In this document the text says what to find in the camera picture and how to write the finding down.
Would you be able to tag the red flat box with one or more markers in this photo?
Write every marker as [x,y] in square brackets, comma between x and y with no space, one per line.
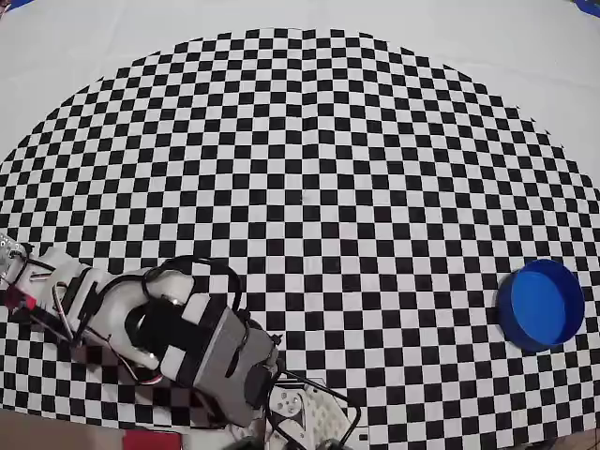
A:
[152,441]

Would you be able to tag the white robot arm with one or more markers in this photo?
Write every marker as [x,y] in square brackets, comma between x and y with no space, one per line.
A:
[201,337]

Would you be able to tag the blue round box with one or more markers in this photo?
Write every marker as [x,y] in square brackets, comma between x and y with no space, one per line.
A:
[539,304]

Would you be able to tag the checkerboard printed white sheet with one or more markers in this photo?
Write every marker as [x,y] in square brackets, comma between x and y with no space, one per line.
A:
[300,117]

